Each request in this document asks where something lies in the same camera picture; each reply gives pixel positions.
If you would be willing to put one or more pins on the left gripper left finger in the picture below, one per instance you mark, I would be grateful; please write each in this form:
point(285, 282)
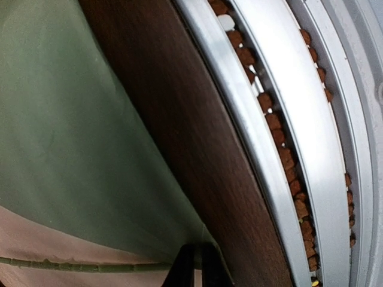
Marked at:
point(181, 273)

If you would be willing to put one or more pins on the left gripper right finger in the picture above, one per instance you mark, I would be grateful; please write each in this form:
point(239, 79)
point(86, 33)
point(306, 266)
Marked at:
point(214, 273)

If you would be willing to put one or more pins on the green and peach wrapping paper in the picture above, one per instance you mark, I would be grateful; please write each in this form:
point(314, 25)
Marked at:
point(82, 181)

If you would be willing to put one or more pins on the front aluminium rail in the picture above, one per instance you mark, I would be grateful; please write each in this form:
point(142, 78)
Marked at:
point(303, 83)

